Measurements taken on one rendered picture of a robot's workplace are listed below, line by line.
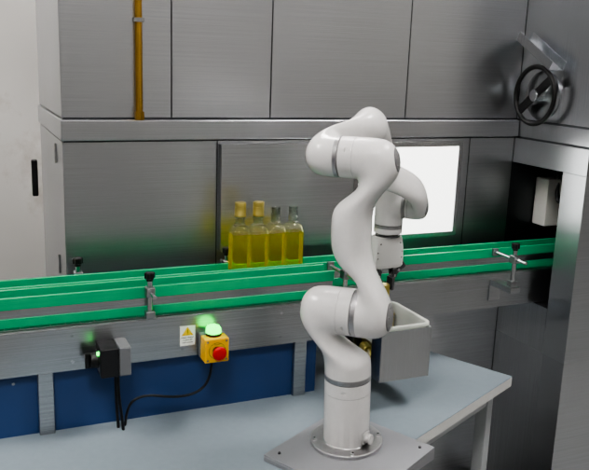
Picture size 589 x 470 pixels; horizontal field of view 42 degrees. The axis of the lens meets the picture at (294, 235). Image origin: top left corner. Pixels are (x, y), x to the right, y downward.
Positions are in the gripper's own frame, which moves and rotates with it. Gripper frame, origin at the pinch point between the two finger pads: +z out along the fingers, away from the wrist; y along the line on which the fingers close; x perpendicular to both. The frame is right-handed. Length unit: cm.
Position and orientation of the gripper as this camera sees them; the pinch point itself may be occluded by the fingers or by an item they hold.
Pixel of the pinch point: (384, 283)
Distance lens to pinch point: 234.4
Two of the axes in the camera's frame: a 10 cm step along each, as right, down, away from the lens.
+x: 4.3, 2.3, -8.8
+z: -0.3, 9.7, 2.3
